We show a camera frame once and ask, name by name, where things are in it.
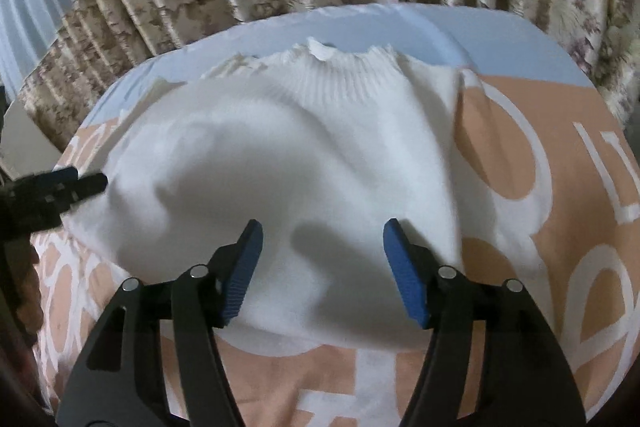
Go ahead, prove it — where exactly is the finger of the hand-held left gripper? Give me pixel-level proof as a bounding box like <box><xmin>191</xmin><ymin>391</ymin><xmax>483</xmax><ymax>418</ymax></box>
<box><xmin>0</xmin><ymin>165</ymin><xmax>80</xmax><ymax>233</ymax></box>
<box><xmin>47</xmin><ymin>173</ymin><xmax>109</xmax><ymax>215</ymax></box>

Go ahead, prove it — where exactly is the orange and blue printed blanket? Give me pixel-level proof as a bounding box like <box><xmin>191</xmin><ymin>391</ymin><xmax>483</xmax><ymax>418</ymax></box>
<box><xmin>30</xmin><ymin>3</ymin><xmax>640</xmax><ymax>427</ymax></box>

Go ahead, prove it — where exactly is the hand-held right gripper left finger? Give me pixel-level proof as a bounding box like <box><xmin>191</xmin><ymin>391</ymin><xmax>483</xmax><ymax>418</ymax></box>
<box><xmin>56</xmin><ymin>219</ymin><xmax>264</xmax><ymax>427</ymax></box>

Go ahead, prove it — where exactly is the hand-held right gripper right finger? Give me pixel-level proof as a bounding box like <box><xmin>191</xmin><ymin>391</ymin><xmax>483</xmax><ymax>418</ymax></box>
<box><xmin>382</xmin><ymin>218</ymin><xmax>587</xmax><ymax>427</ymax></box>

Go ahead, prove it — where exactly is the white knit sweater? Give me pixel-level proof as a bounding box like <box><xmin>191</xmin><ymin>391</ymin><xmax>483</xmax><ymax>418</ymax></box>
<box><xmin>64</xmin><ymin>37</ymin><xmax>546</xmax><ymax>350</ymax></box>

